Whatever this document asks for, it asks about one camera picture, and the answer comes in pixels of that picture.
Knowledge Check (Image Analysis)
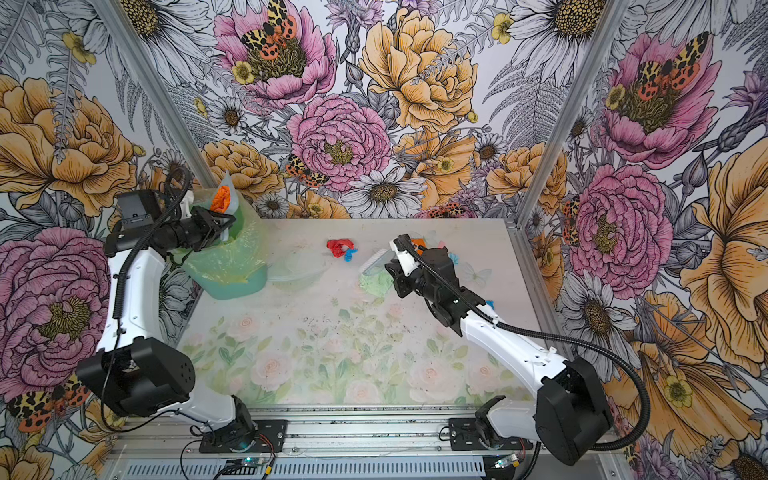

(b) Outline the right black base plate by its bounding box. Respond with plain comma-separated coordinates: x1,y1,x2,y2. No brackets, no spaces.
439,417,534,452

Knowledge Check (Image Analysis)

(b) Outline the light green paper scrap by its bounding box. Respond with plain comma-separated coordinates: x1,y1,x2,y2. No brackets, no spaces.
359,270,393,298

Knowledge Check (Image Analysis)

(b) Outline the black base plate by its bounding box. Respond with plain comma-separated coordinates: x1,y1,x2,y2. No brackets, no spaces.
199,419,288,454
439,417,534,452

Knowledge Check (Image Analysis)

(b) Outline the grey-green plastic dustpan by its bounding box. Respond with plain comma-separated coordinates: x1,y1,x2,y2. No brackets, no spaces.
208,173,244,243

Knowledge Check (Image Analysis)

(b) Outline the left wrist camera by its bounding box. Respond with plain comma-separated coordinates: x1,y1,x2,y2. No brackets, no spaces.
117,189,162,230

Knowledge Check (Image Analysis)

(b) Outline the orange paper scrap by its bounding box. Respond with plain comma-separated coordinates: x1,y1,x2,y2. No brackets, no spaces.
210,185,231,214
411,238,427,250

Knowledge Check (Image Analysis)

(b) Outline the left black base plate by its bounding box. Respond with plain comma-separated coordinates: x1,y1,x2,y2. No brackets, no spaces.
199,419,288,454

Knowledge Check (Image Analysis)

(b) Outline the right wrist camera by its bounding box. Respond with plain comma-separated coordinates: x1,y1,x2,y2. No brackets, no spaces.
389,239,418,277

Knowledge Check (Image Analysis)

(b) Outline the grey-green hand brush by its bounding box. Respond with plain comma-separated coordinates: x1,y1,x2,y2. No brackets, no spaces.
359,249,394,277

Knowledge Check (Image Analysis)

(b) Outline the aluminium rail frame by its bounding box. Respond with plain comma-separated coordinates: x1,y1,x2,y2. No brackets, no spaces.
102,405,632,479

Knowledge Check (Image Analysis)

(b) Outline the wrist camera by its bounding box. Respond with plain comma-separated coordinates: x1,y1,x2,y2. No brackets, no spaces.
389,239,418,277
117,189,162,230

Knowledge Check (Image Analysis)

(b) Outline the green bin with bag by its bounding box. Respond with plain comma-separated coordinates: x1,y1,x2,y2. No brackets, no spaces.
171,188,268,300

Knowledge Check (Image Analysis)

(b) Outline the red paper scrap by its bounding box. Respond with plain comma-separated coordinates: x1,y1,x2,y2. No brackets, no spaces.
326,239,355,258

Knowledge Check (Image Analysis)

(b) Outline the right black corrugated cable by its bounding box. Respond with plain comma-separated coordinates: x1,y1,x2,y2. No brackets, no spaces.
395,235,652,480

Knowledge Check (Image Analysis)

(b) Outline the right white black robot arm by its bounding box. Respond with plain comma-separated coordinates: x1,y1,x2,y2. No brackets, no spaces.
385,235,613,466

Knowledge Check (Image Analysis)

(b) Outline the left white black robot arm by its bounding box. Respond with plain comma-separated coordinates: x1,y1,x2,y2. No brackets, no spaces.
76,206,256,451

